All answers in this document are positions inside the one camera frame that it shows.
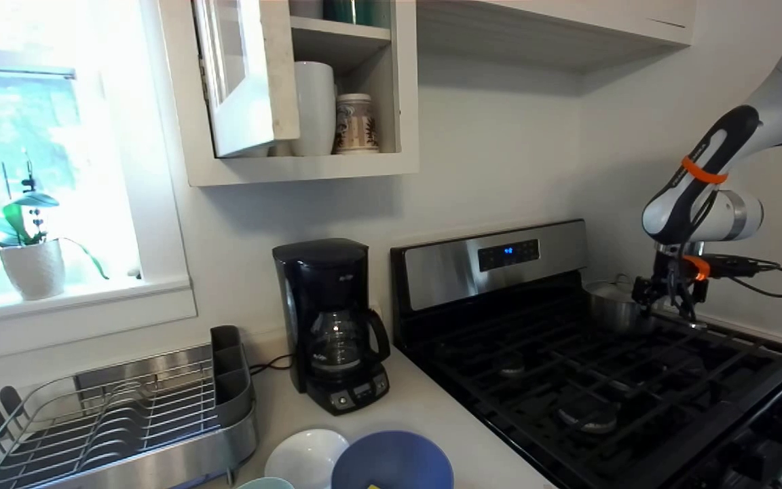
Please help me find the white plate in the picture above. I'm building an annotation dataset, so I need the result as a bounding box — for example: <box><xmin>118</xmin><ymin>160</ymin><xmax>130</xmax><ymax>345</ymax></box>
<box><xmin>265</xmin><ymin>427</ymin><xmax>350</xmax><ymax>489</ymax></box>

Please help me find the teal cup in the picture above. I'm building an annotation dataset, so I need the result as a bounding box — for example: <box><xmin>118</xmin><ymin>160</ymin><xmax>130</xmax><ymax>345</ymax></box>
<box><xmin>239</xmin><ymin>476</ymin><xmax>295</xmax><ymax>489</ymax></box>

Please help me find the white jar in cabinet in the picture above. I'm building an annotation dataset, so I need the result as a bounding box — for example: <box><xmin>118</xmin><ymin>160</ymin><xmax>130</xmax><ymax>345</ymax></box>
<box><xmin>296</xmin><ymin>61</ymin><xmax>338</xmax><ymax>159</ymax></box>

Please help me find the metal dish drying rack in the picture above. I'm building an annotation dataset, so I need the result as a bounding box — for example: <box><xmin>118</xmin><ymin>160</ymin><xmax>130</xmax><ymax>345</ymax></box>
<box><xmin>0</xmin><ymin>326</ymin><xmax>259</xmax><ymax>489</ymax></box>

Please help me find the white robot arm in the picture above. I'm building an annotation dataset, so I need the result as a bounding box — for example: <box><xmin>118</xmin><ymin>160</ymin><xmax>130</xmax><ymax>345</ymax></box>
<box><xmin>634</xmin><ymin>57</ymin><xmax>782</xmax><ymax>324</ymax></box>

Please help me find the brown glass jar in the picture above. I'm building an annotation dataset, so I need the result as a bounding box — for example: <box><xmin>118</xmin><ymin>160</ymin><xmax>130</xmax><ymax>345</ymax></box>
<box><xmin>338</xmin><ymin>92</ymin><xmax>377</xmax><ymax>153</ymax></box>

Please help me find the black gas stove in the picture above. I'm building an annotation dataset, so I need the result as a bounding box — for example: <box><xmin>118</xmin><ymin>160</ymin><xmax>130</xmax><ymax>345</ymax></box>
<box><xmin>392</xmin><ymin>221</ymin><xmax>782</xmax><ymax>489</ymax></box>

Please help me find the white wall cabinet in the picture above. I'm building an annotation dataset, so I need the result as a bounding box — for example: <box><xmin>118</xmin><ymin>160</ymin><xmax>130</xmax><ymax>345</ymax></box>
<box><xmin>157</xmin><ymin>0</ymin><xmax>696</xmax><ymax>187</ymax></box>

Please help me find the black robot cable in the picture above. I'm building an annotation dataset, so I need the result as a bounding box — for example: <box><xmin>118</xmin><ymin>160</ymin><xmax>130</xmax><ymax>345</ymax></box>
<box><xmin>705</xmin><ymin>254</ymin><xmax>782</xmax><ymax>301</ymax></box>

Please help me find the blue bowl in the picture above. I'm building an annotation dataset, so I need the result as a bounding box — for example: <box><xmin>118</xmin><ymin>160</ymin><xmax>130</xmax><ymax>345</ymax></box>
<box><xmin>333</xmin><ymin>430</ymin><xmax>453</xmax><ymax>489</ymax></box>

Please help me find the black coffee maker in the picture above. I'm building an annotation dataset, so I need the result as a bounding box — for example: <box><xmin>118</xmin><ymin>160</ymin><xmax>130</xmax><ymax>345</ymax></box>
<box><xmin>273</xmin><ymin>239</ymin><xmax>392</xmax><ymax>415</ymax></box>

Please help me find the white potted orchid plant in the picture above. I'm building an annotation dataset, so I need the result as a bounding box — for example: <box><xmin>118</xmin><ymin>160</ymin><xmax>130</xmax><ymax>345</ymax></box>
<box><xmin>0</xmin><ymin>164</ymin><xmax>109</xmax><ymax>301</ymax></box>

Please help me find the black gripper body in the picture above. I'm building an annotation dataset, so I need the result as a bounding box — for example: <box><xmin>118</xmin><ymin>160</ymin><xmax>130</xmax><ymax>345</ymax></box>
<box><xmin>634</xmin><ymin>243</ymin><xmax>713</xmax><ymax>326</ymax></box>

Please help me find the silver pot with lid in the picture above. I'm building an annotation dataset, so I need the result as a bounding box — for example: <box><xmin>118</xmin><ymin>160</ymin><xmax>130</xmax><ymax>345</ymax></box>
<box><xmin>589</xmin><ymin>274</ymin><xmax>652</xmax><ymax>336</ymax></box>

